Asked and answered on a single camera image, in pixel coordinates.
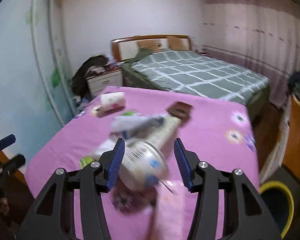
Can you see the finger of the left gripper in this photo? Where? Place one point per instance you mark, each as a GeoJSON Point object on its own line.
{"type": "Point", "coordinates": [13, 164]}
{"type": "Point", "coordinates": [7, 141]}

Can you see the green plaid duvet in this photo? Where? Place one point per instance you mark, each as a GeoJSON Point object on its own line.
{"type": "Point", "coordinates": [189, 73]}

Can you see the sliding glass door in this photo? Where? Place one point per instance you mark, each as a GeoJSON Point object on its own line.
{"type": "Point", "coordinates": [35, 96]}

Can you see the pink strawberry box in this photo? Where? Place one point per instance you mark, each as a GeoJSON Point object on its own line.
{"type": "Point", "coordinates": [169, 211]}

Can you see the large white paper tub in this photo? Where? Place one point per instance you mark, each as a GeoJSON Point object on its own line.
{"type": "Point", "coordinates": [143, 166]}

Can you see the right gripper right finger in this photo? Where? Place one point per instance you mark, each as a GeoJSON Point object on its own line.
{"type": "Point", "coordinates": [246, 215]}

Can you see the pink floral tablecloth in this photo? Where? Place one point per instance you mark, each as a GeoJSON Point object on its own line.
{"type": "Point", "coordinates": [211, 132]}

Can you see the wooden side desk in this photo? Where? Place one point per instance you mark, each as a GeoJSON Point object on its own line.
{"type": "Point", "coordinates": [291, 160]}

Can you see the white printed carton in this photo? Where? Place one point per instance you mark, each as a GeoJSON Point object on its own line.
{"type": "Point", "coordinates": [162, 134]}

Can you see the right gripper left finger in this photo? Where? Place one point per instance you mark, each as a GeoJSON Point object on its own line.
{"type": "Point", "coordinates": [51, 216]}

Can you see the wooden bed with headboard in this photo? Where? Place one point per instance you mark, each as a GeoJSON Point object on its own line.
{"type": "Point", "coordinates": [125, 49]}

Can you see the yellow rimmed trash bin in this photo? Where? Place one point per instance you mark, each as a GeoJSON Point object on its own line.
{"type": "Point", "coordinates": [280, 202]}

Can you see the brown plastic tray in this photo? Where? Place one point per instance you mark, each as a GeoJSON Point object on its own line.
{"type": "Point", "coordinates": [180, 110]}

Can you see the brown pillow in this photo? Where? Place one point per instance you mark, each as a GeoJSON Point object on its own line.
{"type": "Point", "coordinates": [148, 44]}
{"type": "Point", "coordinates": [176, 43]}

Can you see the clothes heap by curtain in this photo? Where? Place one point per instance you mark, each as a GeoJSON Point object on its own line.
{"type": "Point", "coordinates": [294, 82]}

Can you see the left brown pillow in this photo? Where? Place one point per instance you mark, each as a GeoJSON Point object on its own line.
{"type": "Point", "coordinates": [148, 44]}

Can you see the white bedside drawer cabinet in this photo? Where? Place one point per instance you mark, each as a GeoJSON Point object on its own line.
{"type": "Point", "coordinates": [98, 83]}

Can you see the pink striped curtain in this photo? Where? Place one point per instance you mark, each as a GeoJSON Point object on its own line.
{"type": "Point", "coordinates": [261, 35]}

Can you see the pile of dark clothes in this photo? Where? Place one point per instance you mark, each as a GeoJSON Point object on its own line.
{"type": "Point", "coordinates": [95, 65]}

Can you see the green white paper cup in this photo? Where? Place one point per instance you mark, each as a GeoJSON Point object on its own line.
{"type": "Point", "coordinates": [85, 161]}

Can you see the white dotted paper cup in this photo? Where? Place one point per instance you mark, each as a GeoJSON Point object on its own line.
{"type": "Point", "coordinates": [111, 101]}

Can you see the grey package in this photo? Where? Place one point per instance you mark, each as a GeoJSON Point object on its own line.
{"type": "Point", "coordinates": [128, 126]}

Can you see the right brown pillow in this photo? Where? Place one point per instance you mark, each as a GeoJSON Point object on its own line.
{"type": "Point", "coordinates": [176, 43]}

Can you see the white tissue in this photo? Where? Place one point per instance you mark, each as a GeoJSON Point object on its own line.
{"type": "Point", "coordinates": [106, 146]}

